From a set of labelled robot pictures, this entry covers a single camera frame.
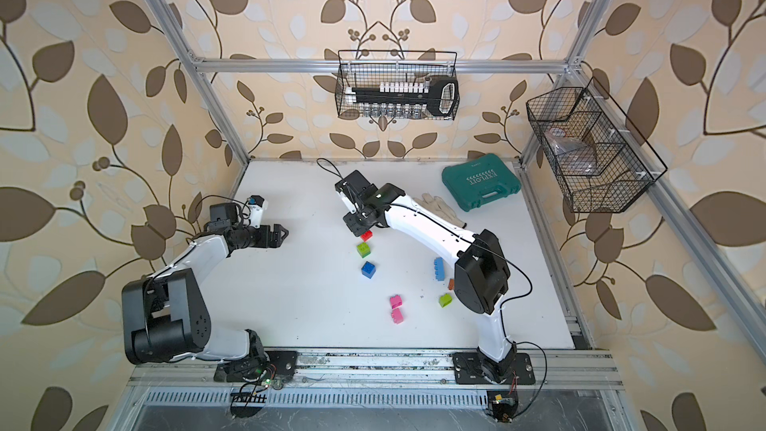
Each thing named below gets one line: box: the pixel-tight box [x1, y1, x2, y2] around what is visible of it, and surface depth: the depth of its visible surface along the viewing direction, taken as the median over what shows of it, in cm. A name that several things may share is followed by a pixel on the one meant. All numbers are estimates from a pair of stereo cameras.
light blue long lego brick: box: [433, 256, 445, 282], surface depth 91 cm
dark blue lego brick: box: [361, 260, 377, 280], surface depth 91 cm
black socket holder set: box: [350, 75, 459, 119], surface depth 86 cm
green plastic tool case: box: [441, 153, 522, 212], surface depth 110 cm
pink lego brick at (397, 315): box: [390, 308, 404, 325], surface depth 83 cm
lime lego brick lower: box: [438, 293, 453, 309], surface depth 86 cm
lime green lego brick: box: [356, 241, 373, 259], surface depth 95 cm
